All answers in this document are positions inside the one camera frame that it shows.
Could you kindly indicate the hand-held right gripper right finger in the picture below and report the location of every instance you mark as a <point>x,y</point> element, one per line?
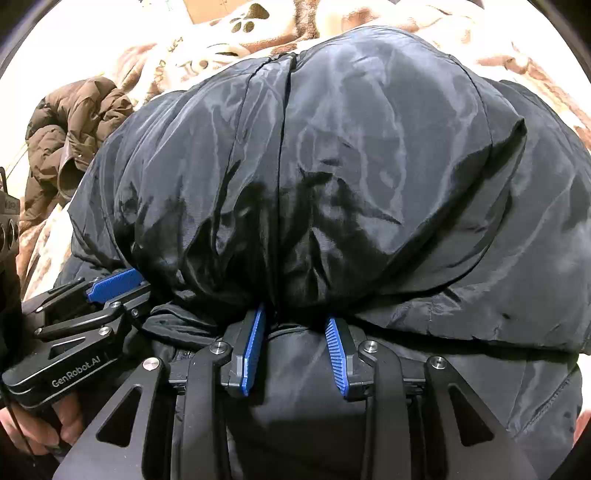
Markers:
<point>336,360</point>

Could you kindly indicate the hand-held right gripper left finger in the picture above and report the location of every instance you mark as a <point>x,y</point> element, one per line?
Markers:
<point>251,350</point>

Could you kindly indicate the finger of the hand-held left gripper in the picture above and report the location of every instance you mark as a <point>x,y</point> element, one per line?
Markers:
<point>115,314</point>
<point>115,284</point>

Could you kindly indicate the black puffer jacket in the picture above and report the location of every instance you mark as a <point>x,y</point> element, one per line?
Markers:
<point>346,161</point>

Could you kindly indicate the person's left hand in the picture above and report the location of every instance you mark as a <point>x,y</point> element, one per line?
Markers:
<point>41,438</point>

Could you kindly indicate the brown puffer jacket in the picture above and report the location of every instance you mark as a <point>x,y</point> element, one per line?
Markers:
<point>60,124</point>

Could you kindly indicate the brown paw print blanket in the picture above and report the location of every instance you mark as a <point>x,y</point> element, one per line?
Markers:
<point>152,60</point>

